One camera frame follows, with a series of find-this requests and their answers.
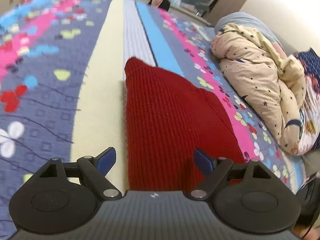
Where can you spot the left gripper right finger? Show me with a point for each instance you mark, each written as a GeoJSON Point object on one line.
{"type": "Point", "coordinates": [247, 197]}

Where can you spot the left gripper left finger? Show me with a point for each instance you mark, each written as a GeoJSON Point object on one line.
{"type": "Point", "coordinates": [61, 197]}

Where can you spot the dark red knit sweater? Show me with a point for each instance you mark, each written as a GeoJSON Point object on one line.
{"type": "Point", "coordinates": [167, 119]}

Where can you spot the cream star pattern duvet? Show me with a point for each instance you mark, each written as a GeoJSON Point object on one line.
{"type": "Point", "coordinates": [278, 89]}

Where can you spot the colourful floral bed blanket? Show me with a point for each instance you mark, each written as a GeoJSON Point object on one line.
{"type": "Point", "coordinates": [63, 86]}

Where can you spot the navy patterned pillow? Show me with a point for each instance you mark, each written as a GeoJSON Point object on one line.
{"type": "Point", "coordinates": [310, 61]}

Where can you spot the grey blue pillow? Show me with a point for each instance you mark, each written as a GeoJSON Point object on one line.
{"type": "Point", "coordinates": [245, 19]}

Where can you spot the dark bag by windowsill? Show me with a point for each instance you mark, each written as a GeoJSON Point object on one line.
{"type": "Point", "coordinates": [162, 4]}

